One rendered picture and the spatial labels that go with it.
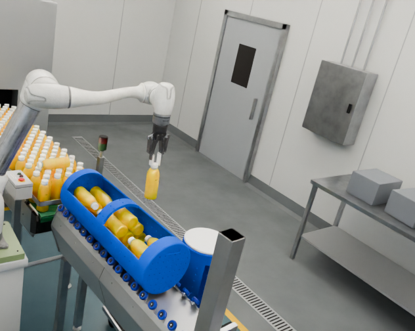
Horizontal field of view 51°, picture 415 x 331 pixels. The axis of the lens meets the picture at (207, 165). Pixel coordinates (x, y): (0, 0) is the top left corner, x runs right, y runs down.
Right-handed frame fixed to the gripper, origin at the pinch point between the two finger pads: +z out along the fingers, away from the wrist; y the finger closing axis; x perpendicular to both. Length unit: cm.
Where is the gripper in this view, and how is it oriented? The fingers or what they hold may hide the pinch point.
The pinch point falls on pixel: (155, 159)
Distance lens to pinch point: 233.0
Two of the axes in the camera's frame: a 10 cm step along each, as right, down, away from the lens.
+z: -1.8, 9.1, 3.7
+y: 7.7, -1.1, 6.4
